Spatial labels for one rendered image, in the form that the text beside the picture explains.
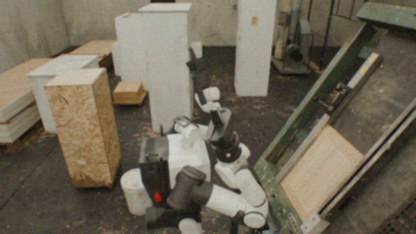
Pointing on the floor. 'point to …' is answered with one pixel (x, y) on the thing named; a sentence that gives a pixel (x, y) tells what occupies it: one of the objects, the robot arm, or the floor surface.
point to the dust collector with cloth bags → (288, 23)
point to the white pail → (135, 192)
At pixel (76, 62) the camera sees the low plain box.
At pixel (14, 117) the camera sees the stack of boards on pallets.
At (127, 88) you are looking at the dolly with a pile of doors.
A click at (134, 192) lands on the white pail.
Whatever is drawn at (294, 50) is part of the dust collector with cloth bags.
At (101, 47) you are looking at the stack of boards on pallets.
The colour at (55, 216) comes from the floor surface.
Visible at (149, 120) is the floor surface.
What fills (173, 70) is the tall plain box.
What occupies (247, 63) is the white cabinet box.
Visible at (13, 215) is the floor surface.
